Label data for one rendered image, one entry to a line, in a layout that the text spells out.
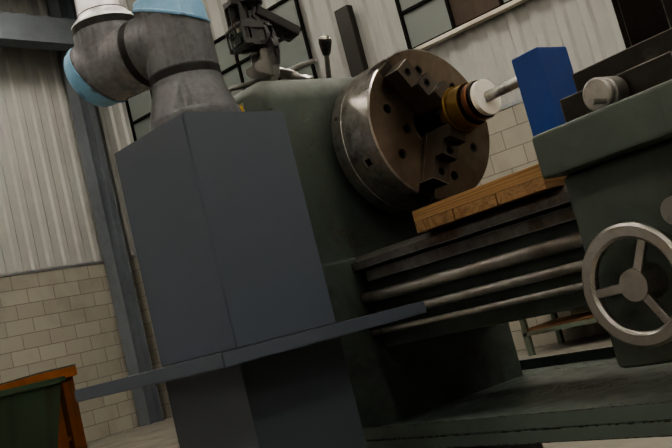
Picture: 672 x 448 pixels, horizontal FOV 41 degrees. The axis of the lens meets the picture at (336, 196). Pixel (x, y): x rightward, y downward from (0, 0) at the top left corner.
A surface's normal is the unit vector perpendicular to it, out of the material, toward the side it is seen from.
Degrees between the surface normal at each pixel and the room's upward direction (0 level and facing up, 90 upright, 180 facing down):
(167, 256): 90
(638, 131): 90
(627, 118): 90
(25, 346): 90
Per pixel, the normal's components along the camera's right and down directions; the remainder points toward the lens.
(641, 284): -0.78, 0.11
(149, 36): -0.47, 0.00
